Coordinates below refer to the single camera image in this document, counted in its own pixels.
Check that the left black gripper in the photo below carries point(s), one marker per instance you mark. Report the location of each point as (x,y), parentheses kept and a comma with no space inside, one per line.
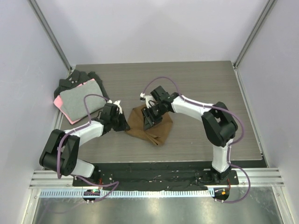
(124,126)

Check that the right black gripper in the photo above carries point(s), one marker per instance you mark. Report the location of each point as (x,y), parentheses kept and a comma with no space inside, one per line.
(149,122)

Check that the brown cloth napkin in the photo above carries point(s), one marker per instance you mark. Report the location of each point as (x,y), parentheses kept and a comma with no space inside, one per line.
(156,135)

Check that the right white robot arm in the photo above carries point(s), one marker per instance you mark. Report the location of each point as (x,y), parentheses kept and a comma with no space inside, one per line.
(219,125)

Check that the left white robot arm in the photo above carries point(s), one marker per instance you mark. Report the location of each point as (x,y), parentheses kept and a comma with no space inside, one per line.
(60,153)

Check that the pink cloth napkin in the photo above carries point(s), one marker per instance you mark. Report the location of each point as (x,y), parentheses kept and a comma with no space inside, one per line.
(70,102)

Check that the black cloth pile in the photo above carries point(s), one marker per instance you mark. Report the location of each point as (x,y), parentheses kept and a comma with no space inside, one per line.
(78,77)

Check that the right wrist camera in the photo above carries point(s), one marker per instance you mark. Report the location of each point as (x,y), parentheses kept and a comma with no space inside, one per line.
(148,99)

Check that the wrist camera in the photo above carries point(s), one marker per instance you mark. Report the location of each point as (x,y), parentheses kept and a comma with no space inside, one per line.
(148,99)
(118,103)

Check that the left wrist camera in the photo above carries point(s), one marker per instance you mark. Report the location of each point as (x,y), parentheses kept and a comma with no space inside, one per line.
(118,103)

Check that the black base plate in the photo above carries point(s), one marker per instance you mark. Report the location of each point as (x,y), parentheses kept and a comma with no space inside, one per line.
(158,176)

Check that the white slotted cable duct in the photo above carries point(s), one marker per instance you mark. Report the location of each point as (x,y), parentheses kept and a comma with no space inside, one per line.
(93,193)

